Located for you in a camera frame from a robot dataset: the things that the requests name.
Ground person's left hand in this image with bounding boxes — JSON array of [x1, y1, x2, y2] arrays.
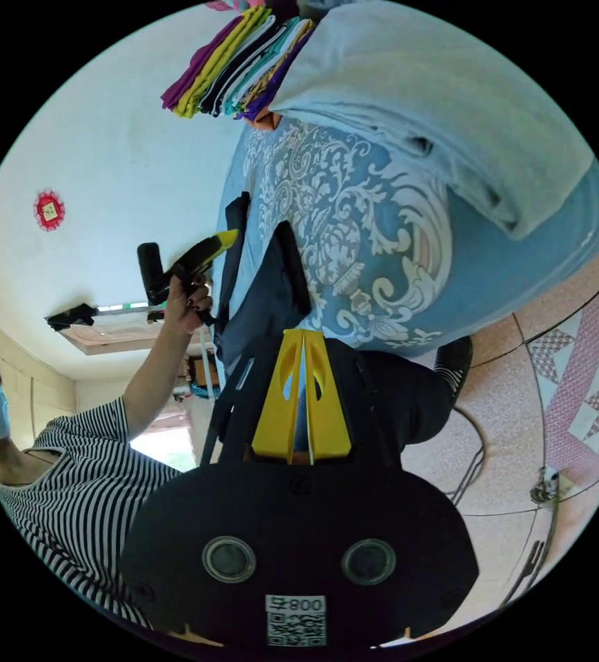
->
[[166, 274, 215, 336]]

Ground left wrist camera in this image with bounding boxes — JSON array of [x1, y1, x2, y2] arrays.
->
[[136, 241, 165, 307]]

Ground person's left forearm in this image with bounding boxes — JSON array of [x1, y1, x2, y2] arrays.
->
[[122, 315, 199, 443]]

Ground folded grey blanket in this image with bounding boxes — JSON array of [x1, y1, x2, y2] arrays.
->
[[267, 0, 596, 241]]

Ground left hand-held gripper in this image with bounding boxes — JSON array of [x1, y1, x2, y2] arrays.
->
[[162, 229, 240, 328]]

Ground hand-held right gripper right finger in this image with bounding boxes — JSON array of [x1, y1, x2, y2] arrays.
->
[[305, 330, 354, 462]]

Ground grey floor cable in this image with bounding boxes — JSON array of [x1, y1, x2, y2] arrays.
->
[[451, 405, 487, 505]]

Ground pile of clothes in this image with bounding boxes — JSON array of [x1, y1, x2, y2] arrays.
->
[[161, 0, 316, 123]]

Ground pink patterned floor mat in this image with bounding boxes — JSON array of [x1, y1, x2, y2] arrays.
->
[[528, 277, 599, 488]]

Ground black long pants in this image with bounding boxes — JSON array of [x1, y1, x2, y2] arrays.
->
[[213, 190, 314, 374]]

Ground person's body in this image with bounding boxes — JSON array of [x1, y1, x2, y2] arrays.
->
[[0, 319, 474, 633]]

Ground bed with blue printed sheet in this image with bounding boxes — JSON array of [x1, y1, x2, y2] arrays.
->
[[215, 111, 599, 359]]

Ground red round wall ornament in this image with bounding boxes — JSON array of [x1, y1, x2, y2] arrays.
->
[[33, 190, 66, 232]]

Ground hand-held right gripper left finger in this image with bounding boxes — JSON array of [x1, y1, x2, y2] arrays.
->
[[251, 329, 306, 462]]

